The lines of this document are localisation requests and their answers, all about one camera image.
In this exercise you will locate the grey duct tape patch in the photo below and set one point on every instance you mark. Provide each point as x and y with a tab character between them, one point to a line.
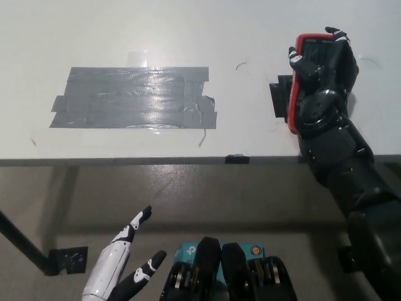
131	100

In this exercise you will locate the white and black left hand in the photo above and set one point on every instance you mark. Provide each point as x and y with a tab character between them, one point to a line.
106	269

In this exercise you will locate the black right hand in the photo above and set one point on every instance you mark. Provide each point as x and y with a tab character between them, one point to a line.
341	72

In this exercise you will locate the teal cardboard box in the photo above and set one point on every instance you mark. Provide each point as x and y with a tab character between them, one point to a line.
186	251

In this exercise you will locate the small black tape piece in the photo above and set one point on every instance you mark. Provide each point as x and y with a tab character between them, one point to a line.
237	159

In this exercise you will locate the red digital multimeter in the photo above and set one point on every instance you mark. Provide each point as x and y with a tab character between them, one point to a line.
293	103

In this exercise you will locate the black floor tape square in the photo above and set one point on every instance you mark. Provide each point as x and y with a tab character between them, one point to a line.
69	260
346	260

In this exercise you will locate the black tape patch on table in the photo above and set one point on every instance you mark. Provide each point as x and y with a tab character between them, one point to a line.
279	100

